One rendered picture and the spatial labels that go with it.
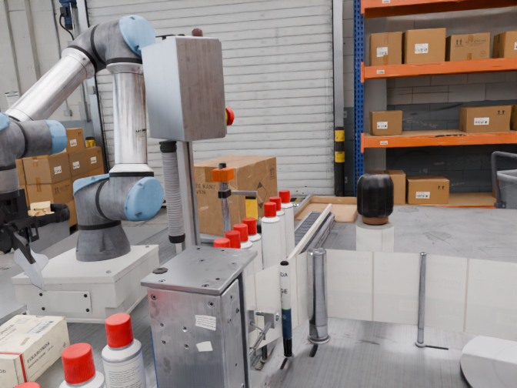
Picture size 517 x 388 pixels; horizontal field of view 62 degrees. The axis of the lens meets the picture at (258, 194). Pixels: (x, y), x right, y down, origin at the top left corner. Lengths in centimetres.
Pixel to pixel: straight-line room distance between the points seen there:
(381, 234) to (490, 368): 33
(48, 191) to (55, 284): 355
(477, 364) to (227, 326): 49
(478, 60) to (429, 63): 44
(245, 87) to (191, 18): 103
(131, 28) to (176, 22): 445
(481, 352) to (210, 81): 70
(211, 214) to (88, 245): 55
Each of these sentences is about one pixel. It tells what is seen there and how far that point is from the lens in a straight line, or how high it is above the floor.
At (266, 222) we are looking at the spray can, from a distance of 113.
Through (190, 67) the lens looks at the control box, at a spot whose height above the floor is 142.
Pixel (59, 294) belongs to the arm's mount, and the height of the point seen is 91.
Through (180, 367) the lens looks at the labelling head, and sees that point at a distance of 60.
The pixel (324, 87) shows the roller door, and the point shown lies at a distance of 528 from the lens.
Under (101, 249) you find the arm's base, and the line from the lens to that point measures 127.
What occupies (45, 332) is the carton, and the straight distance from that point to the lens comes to 104.
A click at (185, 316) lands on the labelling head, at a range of 55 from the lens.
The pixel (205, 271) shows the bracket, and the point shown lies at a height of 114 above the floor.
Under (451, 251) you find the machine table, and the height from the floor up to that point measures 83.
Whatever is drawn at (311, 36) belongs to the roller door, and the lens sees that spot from 531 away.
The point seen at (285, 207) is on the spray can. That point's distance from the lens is 128.
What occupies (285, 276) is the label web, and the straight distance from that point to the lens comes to 79.
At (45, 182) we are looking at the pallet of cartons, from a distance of 473.
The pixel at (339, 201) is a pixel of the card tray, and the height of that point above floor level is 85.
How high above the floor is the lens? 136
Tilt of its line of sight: 12 degrees down
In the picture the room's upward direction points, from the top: 3 degrees counter-clockwise
